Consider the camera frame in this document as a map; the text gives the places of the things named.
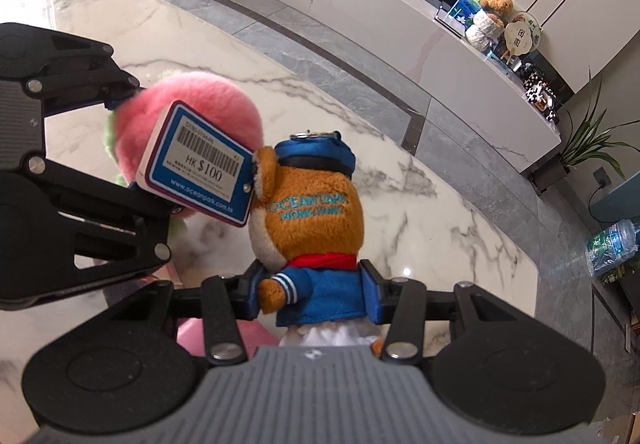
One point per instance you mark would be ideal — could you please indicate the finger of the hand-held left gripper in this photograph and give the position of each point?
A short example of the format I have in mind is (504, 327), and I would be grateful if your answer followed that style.
(85, 84)
(125, 196)

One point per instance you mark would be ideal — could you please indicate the brown sailor bear plush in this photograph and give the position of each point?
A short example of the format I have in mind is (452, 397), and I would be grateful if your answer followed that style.
(310, 219)

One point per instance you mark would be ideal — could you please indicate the round paper fan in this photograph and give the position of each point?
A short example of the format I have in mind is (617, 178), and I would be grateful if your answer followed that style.
(521, 35)

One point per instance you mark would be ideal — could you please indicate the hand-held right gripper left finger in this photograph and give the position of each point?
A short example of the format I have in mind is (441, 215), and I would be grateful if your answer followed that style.
(251, 294)

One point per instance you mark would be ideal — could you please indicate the blue water jug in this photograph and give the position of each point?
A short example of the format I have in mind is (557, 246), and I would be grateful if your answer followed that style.
(615, 249)

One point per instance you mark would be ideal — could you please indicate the pink round plush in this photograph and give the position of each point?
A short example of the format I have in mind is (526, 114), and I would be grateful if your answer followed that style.
(200, 96)

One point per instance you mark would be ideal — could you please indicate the potted long-leaf plant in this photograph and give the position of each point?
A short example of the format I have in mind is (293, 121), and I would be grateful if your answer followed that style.
(585, 139)

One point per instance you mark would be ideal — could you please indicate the wall socket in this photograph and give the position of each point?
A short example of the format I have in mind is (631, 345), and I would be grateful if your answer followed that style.
(602, 177)

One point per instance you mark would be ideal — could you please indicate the white marble tv cabinet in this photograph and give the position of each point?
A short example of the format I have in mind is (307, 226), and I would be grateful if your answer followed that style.
(400, 24)

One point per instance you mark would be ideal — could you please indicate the brown teddy bear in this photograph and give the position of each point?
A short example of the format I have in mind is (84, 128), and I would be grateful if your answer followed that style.
(496, 4)

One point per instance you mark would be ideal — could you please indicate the pink mini backpack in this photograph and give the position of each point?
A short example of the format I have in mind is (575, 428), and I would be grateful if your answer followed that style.
(190, 331)

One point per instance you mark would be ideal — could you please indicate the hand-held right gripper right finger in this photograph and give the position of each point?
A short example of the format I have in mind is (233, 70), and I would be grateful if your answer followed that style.
(374, 296)

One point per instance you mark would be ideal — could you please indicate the blue hang tag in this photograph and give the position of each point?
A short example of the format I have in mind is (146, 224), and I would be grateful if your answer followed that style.
(200, 164)

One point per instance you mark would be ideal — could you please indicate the black white toy cars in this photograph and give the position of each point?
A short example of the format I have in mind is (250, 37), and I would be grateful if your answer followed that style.
(540, 94)

